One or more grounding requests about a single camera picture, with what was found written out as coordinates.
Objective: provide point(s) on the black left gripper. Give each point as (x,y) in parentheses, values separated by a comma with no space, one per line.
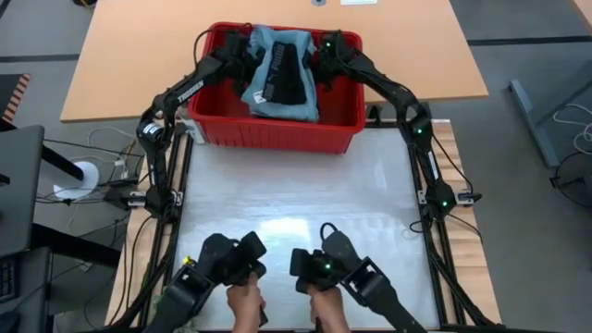
(240,55)

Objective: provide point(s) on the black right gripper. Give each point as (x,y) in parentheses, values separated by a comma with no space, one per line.
(333,55)

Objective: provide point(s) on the black garment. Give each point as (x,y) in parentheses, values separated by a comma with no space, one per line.
(289,78)

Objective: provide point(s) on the light blue garment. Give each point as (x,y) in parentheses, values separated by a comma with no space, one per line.
(300,111)

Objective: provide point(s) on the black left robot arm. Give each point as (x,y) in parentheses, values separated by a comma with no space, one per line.
(203,76)

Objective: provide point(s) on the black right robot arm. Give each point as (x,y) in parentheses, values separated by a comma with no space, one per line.
(393,90)

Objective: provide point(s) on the red plastic bin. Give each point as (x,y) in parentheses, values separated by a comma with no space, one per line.
(277,136)

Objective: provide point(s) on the grey desk grommet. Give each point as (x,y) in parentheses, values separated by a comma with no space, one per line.
(318,2)

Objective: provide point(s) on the white paper sheet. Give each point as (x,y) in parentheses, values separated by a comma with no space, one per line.
(358,2)

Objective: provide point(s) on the light wooden desk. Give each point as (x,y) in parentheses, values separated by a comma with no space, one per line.
(115,55)

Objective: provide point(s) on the small silver metal plate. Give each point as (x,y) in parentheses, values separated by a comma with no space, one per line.
(423,197)

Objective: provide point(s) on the grey power strip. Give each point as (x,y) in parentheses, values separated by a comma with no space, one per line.
(467,198)

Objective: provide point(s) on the white round base disc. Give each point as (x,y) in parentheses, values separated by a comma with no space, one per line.
(88,178)

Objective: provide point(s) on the grey metal desk leg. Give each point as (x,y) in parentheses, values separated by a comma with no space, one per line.
(527,120)

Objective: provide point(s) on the hazard striped mat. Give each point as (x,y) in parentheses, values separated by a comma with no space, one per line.
(16,94)

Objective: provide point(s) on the person's left hand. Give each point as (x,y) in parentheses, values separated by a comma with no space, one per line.
(245,303)

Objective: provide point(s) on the person's hand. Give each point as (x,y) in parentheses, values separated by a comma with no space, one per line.
(245,303)
(329,310)

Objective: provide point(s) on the person's right hand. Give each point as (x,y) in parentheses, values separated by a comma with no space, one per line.
(329,310)

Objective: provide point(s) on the dark grey monitor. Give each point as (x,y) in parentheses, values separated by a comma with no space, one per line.
(18,185)

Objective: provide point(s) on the backlit keyboard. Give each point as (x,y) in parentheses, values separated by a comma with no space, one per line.
(7,282)

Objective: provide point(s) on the black aluminium frame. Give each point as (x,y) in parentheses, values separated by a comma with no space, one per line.
(462,296)

